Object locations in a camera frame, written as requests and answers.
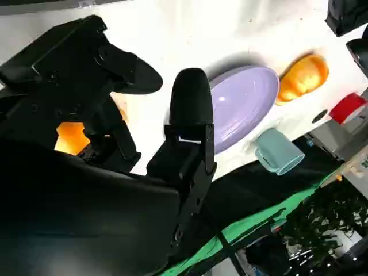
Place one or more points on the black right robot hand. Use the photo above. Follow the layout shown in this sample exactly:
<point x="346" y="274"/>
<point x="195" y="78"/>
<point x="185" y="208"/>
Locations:
<point x="86" y="207"/>

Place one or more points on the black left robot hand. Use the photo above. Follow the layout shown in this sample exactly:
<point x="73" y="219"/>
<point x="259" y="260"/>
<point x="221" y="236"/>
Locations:
<point x="360" y="54"/>

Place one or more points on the orange and white bread roll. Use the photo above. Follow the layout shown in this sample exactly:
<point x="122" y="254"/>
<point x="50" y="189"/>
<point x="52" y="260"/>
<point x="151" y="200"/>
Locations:
<point x="72" y="138"/>
<point x="304" y="80"/>

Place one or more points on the black table grommet hole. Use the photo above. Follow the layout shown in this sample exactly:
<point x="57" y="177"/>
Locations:
<point x="320" y="116"/>

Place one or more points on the grey workshop machine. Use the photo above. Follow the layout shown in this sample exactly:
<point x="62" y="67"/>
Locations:
<point x="339" y="138"/>

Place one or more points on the pale green mug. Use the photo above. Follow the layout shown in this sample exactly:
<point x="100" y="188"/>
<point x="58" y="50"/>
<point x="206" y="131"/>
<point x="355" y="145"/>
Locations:
<point x="276" y="149"/>

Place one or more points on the lilac plate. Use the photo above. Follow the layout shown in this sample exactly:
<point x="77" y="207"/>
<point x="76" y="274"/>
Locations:
<point x="244" y="109"/>

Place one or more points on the green cloth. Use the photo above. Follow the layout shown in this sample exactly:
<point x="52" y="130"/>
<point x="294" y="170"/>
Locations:
<point x="250" y="218"/>

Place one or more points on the green leafy plant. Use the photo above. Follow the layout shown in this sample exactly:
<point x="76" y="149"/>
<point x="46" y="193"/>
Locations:
<point x="325" y="218"/>

